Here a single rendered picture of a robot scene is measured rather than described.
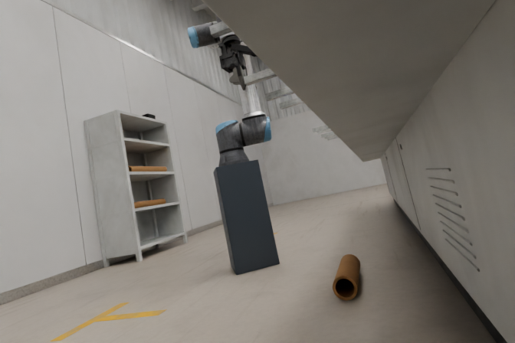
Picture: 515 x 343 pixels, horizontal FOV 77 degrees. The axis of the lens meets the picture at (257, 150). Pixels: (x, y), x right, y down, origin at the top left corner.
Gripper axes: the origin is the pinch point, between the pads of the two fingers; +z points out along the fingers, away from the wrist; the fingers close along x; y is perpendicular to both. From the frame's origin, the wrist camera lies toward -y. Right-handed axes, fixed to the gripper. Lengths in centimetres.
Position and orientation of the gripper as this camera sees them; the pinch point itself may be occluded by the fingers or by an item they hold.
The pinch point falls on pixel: (244, 86)
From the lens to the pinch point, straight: 130.4
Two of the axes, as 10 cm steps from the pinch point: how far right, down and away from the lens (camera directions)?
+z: 1.8, 9.8, -1.2
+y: -9.2, 2.1, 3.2
